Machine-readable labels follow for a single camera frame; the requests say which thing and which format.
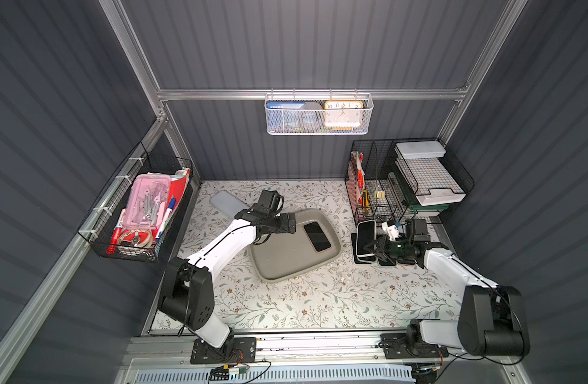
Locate black phone pink case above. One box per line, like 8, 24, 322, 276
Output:
377, 259, 397, 267
354, 255, 375, 264

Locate beige plastic storage tray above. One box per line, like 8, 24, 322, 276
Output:
249, 209, 342, 283

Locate black phone cream case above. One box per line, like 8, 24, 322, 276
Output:
356, 220, 376, 258

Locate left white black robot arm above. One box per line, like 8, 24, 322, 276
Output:
157, 190, 296, 350

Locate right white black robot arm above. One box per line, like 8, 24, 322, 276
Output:
356, 219, 531, 361

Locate white flat box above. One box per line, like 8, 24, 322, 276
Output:
396, 141, 446, 160

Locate blue box in basket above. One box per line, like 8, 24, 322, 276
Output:
265, 101, 305, 134

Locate grey translucent tray lid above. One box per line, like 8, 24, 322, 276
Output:
210, 190, 249, 219

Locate yellow utility knife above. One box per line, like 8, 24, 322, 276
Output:
360, 190, 370, 214

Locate white grid notebook stack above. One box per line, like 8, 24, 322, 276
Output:
396, 157, 466, 206

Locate red folder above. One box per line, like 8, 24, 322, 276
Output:
143, 168, 191, 215

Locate blue white marker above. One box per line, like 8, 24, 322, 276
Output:
155, 195, 176, 243

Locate red scissors in organizer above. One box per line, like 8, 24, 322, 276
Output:
351, 151, 365, 192

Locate grey tape roll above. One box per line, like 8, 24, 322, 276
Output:
299, 102, 324, 132

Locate pink plastic tool case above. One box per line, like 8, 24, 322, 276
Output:
124, 174, 172, 230

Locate yellow white alarm clock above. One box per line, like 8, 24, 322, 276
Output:
324, 100, 364, 130

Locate red tape dispenser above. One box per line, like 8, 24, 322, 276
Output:
117, 229, 154, 248

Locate small circuit board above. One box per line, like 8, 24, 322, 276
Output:
207, 366, 249, 382

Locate black wire desk organizer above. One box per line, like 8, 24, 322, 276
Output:
345, 138, 475, 223

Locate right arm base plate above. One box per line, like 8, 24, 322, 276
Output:
378, 333, 448, 359

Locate white wire wall basket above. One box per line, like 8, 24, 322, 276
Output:
264, 92, 375, 136

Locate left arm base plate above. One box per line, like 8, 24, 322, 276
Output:
190, 337, 257, 365

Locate black wire side basket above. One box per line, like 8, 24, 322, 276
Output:
79, 145, 194, 263

